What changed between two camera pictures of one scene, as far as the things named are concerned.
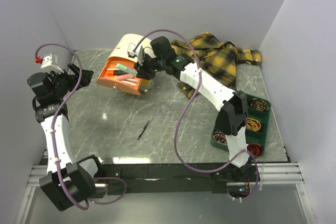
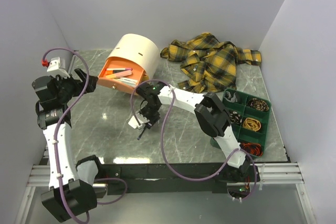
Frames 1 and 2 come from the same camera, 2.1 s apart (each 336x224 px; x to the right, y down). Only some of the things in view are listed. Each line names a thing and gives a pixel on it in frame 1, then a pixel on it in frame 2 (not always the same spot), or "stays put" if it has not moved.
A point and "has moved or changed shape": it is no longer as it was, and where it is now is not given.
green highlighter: x=126 y=69 to x=128 y=81
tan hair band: x=253 y=124 stays put
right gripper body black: x=154 y=64 to x=150 y=112
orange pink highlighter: x=123 y=76 has moved or changed shape
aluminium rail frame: x=276 y=174 stays put
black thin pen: x=144 y=129 stays put
